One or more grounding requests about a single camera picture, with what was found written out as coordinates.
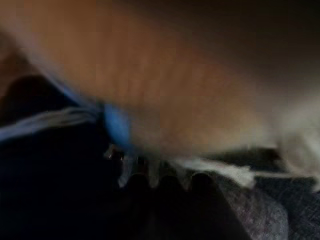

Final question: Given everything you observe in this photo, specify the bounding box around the dark left robot hand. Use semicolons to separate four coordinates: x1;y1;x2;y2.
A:
0;74;251;240

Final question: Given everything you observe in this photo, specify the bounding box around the white fringed towel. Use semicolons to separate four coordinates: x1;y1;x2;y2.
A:
0;0;320;193

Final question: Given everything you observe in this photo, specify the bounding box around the grey fabric armchair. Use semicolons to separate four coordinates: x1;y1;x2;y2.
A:
207;147;320;240

